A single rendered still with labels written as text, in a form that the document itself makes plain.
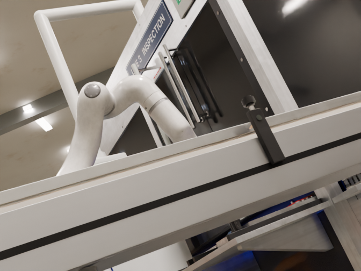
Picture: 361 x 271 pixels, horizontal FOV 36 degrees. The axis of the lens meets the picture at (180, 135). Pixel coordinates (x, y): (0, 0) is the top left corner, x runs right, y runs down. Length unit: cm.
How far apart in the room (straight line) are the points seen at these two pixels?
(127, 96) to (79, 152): 26
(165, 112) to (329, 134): 108
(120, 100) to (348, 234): 92
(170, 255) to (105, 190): 206
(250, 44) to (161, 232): 146
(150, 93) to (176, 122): 14
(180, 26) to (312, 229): 106
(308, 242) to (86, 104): 90
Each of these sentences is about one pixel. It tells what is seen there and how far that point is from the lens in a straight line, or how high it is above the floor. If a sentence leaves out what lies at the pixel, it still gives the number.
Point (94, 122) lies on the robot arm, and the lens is 198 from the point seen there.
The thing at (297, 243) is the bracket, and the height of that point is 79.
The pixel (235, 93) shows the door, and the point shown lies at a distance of 228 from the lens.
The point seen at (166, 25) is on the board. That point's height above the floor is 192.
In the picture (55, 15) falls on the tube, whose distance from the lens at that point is 329.
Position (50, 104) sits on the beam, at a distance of 913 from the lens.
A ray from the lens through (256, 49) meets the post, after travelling 213.
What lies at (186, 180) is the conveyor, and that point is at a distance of 79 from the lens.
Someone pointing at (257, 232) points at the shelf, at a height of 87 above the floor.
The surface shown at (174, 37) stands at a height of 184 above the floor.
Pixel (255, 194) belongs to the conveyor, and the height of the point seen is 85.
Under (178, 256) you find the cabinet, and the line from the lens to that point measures 281.
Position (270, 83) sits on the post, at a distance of 208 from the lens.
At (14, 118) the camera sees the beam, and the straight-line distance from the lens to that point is 923.
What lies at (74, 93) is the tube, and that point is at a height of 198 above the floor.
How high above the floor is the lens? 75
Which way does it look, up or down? 16 degrees up
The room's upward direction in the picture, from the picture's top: 24 degrees counter-clockwise
